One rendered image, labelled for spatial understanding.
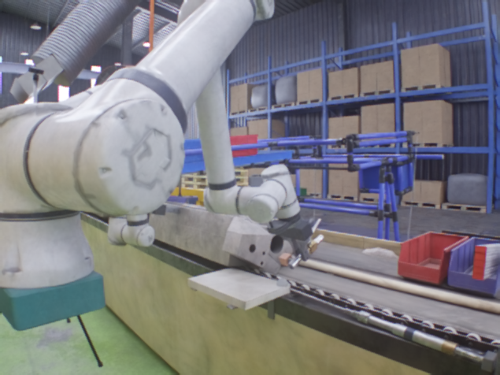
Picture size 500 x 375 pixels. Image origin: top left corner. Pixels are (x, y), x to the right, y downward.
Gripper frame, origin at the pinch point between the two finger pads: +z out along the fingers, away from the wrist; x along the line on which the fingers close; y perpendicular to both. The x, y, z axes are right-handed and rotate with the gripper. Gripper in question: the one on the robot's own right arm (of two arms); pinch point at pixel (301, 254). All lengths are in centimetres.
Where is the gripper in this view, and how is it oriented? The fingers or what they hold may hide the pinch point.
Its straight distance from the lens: 128.7
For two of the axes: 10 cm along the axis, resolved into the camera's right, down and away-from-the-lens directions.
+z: 3.2, 8.8, 3.4
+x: -6.5, -0.5, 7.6
